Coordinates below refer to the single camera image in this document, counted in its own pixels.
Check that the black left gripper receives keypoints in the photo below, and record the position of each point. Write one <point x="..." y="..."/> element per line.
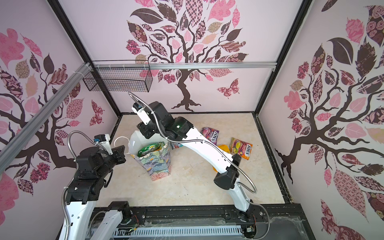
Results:
<point x="118" y="151"/>

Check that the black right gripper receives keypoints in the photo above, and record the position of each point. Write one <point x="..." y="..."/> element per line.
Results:
<point x="144" y="128"/>

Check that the green snack packet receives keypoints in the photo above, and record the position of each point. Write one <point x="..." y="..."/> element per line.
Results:
<point x="150" y="149"/>

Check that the floral white paper bag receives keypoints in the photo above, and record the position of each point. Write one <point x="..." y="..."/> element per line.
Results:
<point x="156" y="164"/>

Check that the orange Fox's candy bag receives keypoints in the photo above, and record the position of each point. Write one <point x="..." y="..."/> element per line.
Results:
<point x="241" y="148"/>

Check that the teal Fox's candy bag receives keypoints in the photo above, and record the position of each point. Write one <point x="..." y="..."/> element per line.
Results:
<point x="176" y="145"/>

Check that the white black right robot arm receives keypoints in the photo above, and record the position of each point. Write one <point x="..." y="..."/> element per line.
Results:
<point x="183" y="132"/>

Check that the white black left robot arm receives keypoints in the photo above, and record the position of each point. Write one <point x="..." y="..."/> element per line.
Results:
<point x="83" y="193"/>

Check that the purple Fox's candy bag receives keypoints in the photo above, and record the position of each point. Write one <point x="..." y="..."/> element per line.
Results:
<point x="210" y="134"/>

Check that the yellow snack bag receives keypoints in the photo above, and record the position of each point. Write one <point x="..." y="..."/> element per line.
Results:
<point x="226" y="149"/>

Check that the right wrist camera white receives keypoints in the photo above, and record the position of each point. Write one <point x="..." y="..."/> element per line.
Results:
<point x="140" y="111"/>

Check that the black wire basket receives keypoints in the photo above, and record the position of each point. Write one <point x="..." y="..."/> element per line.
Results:
<point x="131" y="77"/>

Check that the aluminium rail back wall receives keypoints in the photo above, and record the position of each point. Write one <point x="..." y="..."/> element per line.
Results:
<point x="189" y="66"/>

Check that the aluminium rail wall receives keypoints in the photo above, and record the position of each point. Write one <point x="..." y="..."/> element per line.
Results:
<point x="189" y="66"/>
<point x="11" y="150"/>

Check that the aluminium rail left wall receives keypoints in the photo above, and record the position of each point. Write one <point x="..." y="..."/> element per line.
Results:
<point x="11" y="150"/>

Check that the white slotted cable duct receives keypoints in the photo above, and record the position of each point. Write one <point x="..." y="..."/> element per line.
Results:
<point x="187" y="231"/>

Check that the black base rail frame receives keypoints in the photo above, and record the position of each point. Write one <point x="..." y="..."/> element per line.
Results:
<point x="263" y="222"/>

